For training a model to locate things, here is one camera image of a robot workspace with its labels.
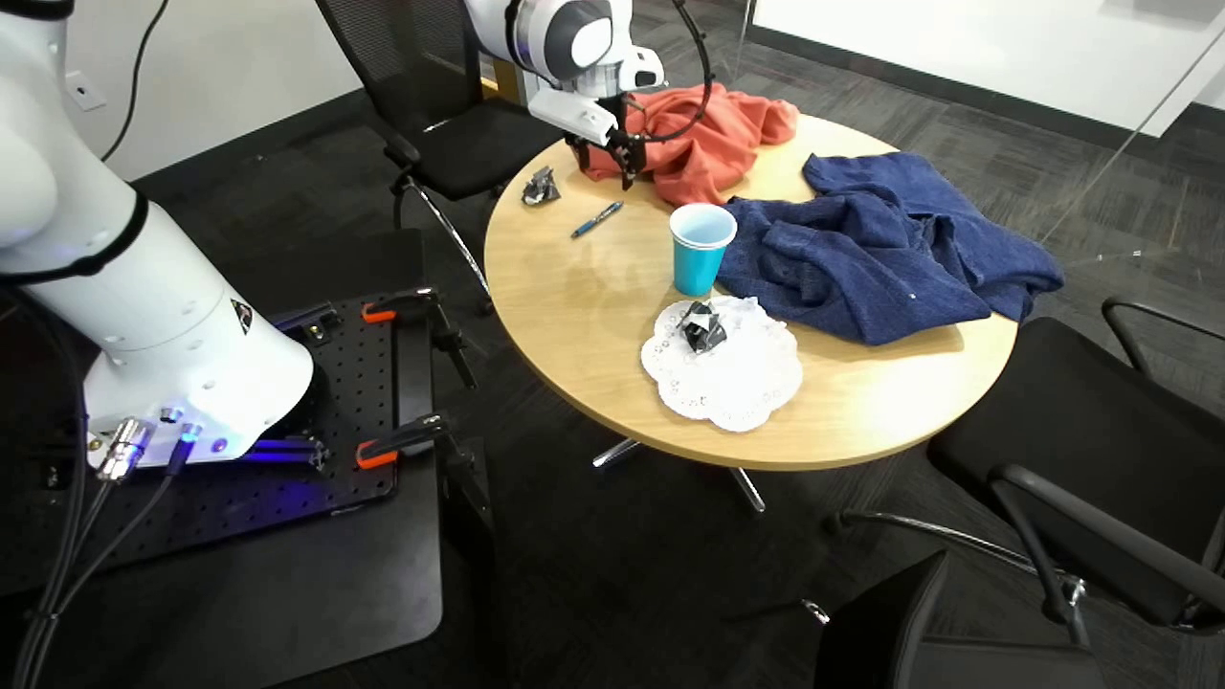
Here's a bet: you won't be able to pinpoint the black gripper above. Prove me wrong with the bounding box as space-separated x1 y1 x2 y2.
600 93 656 193

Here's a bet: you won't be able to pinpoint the blue pen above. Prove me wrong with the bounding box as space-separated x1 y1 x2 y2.
567 196 630 245

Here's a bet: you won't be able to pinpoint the blue plastic cup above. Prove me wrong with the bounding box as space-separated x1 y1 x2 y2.
667 200 742 302

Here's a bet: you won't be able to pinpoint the orange cloth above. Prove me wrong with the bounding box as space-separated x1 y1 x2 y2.
585 79 806 210

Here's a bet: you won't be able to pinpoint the grey crumpled wrapper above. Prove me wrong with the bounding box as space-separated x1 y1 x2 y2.
519 164 567 210

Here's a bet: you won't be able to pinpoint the black mesh office chair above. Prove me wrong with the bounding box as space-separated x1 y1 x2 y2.
313 0 567 291
802 547 1113 689
930 293 1225 644

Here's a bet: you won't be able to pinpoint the black crumpled wrapper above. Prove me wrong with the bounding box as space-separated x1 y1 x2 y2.
676 300 733 356

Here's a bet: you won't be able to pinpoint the white paper doily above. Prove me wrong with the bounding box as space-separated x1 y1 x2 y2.
636 291 808 436

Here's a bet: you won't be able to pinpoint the dark blue cloth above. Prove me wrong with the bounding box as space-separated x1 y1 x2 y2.
715 149 1067 350

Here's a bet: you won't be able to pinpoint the black orange bar clamp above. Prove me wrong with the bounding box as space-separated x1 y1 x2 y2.
360 284 474 385
353 409 452 475

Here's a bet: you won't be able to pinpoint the chrome table legs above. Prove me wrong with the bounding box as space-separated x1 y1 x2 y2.
589 432 775 518

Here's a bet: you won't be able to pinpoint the black perforated mounting board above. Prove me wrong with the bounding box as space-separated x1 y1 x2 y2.
0 293 445 603

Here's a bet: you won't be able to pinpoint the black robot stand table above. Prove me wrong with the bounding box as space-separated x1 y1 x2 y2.
0 291 452 689

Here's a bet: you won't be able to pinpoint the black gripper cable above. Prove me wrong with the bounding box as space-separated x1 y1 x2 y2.
630 0 719 147

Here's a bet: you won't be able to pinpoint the black wall cable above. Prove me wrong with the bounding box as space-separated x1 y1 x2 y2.
96 0 173 164

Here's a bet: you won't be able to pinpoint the robot base cable bundle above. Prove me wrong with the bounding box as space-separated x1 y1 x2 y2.
13 417 196 689

